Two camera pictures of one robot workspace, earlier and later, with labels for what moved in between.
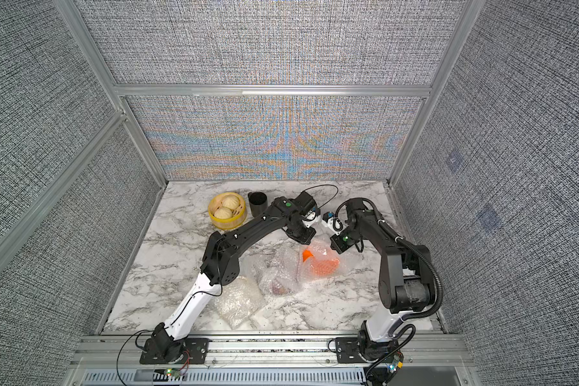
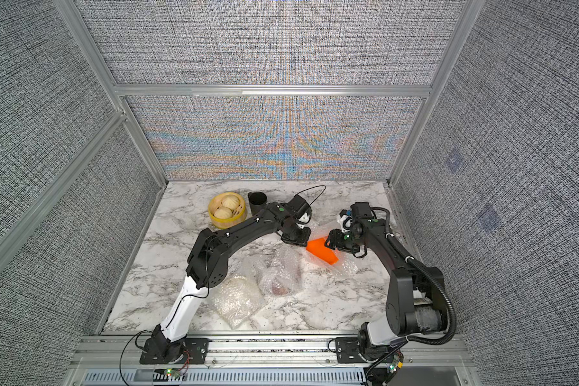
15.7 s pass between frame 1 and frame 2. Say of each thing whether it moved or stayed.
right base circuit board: stayed
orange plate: moved
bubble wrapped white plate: stayed
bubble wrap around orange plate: moved
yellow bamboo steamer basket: stayed
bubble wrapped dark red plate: stayed
